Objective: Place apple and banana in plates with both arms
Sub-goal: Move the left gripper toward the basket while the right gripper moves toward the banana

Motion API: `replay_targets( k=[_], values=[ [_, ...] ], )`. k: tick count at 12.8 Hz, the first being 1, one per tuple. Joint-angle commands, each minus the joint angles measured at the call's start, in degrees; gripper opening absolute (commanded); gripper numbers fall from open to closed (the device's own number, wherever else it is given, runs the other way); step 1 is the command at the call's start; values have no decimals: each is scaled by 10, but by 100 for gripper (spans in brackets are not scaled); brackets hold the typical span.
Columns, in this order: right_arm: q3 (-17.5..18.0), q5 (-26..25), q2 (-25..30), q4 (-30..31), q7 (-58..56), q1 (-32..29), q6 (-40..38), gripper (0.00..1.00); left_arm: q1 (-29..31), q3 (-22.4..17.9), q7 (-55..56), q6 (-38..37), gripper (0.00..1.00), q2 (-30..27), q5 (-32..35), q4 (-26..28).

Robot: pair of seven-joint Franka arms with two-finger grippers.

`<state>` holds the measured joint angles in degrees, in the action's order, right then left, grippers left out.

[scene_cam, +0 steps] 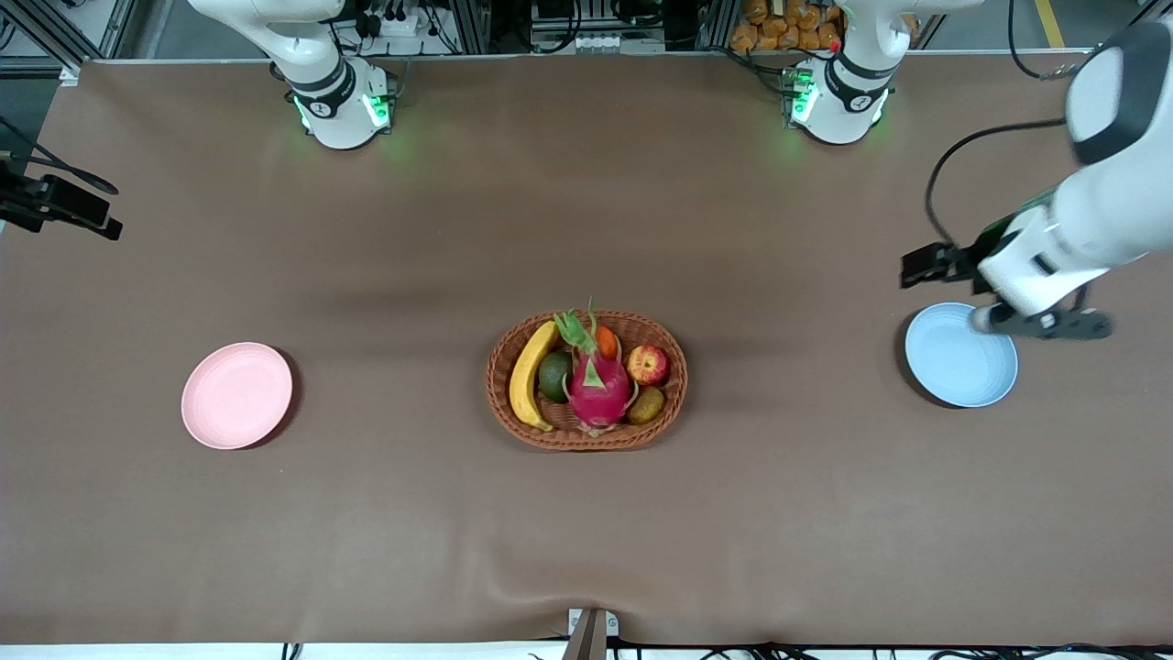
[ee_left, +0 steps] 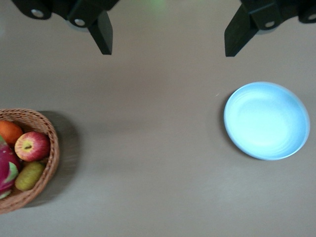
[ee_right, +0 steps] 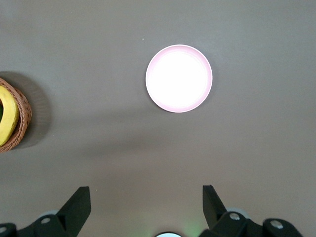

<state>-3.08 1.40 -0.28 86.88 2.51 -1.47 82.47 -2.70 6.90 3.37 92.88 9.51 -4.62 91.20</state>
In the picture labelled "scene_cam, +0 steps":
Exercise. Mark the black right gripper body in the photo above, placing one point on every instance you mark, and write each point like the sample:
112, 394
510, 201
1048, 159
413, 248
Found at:
26, 205

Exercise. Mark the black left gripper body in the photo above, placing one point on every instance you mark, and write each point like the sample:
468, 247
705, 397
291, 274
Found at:
973, 254

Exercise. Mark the red apple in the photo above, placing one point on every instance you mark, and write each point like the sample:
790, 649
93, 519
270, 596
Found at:
648, 365

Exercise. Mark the yellow banana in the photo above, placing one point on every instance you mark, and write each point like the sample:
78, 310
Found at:
527, 385

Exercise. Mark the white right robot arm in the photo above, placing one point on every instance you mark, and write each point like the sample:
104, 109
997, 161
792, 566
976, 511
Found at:
334, 110

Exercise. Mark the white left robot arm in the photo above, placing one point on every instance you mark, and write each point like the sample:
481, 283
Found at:
1118, 202

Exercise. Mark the light blue plate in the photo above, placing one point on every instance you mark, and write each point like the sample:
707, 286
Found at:
953, 367

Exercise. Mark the pink plate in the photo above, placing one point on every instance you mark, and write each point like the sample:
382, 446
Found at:
234, 394

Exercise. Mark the pile of orange objects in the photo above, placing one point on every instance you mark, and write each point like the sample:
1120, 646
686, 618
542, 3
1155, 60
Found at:
779, 27

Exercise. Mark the brown kiwi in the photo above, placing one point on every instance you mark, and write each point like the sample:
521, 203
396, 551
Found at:
646, 405

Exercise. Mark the orange tangerine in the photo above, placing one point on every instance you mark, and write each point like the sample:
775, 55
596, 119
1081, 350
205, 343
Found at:
607, 344

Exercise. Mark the pink dragon fruit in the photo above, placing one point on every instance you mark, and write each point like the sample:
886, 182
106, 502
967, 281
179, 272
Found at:
600, 390

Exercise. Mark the white power strip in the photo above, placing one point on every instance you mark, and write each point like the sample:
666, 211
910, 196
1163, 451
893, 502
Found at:
403, 25

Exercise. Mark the green avocado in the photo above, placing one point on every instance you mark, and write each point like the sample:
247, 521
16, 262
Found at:
553, 376

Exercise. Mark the grey electronics rack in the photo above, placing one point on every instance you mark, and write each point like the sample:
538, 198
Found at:
596, 18

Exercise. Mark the table cover cloth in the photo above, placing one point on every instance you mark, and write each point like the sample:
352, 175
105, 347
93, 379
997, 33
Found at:
367, 513

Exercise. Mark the brown wicker basket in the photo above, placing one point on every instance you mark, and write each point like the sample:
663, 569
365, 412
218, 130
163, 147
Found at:
497, 385

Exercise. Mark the aluminium frame post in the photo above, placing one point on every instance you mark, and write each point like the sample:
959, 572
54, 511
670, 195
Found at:
475, 26
1156, 9
715, 26

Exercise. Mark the metal camera pole bracket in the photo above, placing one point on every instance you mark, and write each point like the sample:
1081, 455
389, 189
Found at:
591, 632

